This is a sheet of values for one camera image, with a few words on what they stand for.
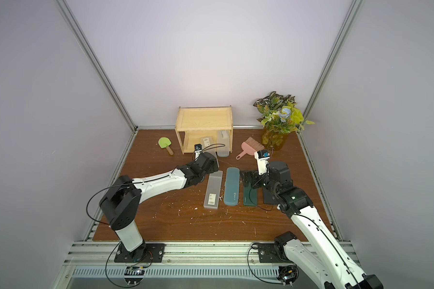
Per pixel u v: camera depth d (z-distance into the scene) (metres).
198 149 0.79
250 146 1.10
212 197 0.87
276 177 0.52
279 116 0.95
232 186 0.92
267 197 0.88
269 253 0.72
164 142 1.14
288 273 0.70
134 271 0.72
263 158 0.63
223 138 1.12
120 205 0.46
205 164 0.69
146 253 0.67
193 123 0.96
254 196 0.87
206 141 1.06
